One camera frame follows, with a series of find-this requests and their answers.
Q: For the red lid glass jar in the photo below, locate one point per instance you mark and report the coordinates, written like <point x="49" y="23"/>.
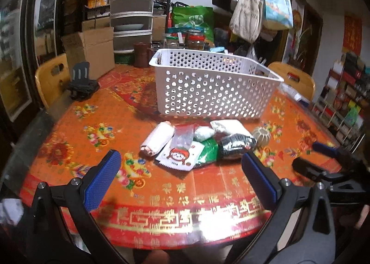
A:
<point x="195" y="39"/>

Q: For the white cotton ball bag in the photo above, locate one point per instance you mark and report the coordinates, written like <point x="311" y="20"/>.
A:
<point x="203" y="133"/>

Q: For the wooden chair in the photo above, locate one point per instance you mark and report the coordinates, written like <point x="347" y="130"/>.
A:
<point x="302" y="82"/>
<point x="52" y="79"/>

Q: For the white perforated plastic basket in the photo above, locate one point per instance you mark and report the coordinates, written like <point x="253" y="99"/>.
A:
<point x="195" y="83"/>

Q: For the black knit item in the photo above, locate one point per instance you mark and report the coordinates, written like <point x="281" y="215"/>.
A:
<point x="235" y="145"/>

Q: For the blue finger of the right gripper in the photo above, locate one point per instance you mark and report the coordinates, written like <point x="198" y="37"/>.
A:
<point x="309" y="170"/>
<point x="328" y="151"/>

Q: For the grey white striped ball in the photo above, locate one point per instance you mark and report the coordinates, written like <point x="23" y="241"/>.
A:
<point x="262" y="136"/>

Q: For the orange red floral tablecloth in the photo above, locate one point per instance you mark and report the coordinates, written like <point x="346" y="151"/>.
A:
<point x="148" y="205"/>

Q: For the black phone stand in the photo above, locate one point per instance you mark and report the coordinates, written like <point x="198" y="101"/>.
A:
<point x="81" y="87"/>

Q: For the red wall banner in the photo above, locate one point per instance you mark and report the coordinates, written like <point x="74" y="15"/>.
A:
<point x="352" y="40"/>

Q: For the pink towel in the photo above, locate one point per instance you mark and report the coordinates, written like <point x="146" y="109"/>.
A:
<point x="157" y="139"/>

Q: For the blue illustrated tote bag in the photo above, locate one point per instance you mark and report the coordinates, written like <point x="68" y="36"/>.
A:
<point x="277" y="15"/>

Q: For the left wooden chair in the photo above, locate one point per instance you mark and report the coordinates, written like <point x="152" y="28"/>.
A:
<point x="52" y="79"/>

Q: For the green snack packet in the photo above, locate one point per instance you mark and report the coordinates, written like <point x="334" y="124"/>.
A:
<point x="209" y="153"/>

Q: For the shelf with boxes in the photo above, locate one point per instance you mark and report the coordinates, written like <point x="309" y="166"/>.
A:
<point x="343" y="105"/>

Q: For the right wooden chair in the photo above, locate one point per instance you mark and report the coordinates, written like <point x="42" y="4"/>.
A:
<point x="302" y="82"/>

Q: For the white cloth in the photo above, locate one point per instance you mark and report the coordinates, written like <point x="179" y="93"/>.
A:
<point x="229" y="127"/>

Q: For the clear zip plastic bag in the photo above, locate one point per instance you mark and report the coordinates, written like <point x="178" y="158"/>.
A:
<point x="183" y="136"/>

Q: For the brown ceramic jar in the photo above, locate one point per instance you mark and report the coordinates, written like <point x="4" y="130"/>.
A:
<point x="142" y="54"/>

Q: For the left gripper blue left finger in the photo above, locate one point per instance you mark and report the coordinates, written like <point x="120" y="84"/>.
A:
<point x="99" y="178"/>

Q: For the cartoon girl snack packet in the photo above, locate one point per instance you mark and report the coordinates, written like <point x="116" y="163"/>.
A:
<point x="179" y="158"/>

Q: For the cardboard box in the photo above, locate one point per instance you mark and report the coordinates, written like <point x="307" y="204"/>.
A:
<point x="94" y="46"/>

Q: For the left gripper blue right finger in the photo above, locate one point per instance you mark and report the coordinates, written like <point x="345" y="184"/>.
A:
<point x="262" y="179"/>

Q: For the green shopping bag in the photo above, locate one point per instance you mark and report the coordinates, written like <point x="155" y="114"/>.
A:
<point x="193" y="17"/>

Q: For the beige canvas tote bag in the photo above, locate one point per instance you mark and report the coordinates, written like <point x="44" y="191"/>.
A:
<point x="246" y="21"/>

